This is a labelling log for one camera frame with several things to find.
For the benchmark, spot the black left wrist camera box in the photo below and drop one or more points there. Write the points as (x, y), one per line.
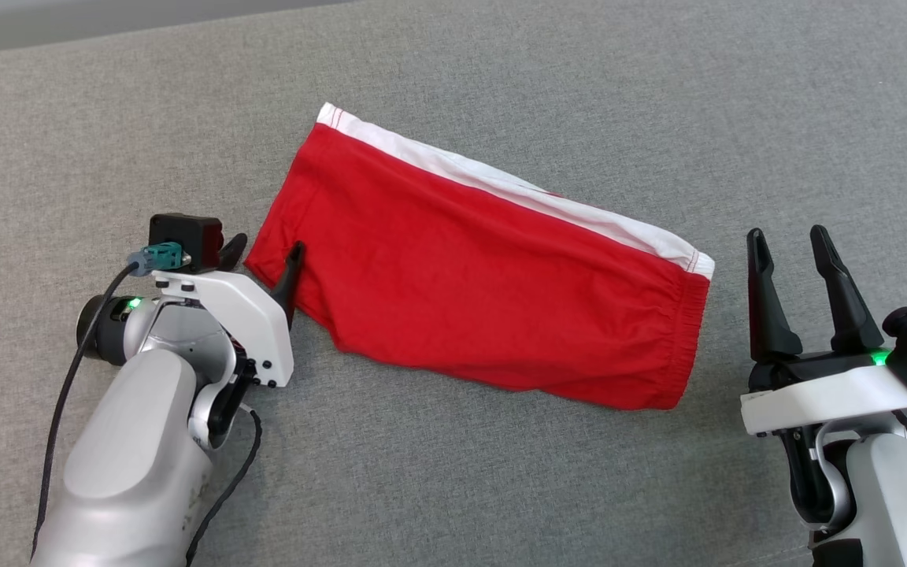
(186, 235)

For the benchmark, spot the red shorts with white stripe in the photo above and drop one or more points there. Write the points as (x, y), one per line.
(469, 276)

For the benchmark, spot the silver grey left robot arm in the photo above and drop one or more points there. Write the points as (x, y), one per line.
(131, 441)

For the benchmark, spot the teal left camera connector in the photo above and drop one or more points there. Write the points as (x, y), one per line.
(158, 256)

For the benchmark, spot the grey fabric sofa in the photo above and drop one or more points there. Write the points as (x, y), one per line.
(501, 488)

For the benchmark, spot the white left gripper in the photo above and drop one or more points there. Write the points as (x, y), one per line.
(253, 323)

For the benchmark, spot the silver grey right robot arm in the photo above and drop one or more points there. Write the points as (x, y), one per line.
(886, 488)

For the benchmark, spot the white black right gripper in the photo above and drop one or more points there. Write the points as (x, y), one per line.
(816, 398)

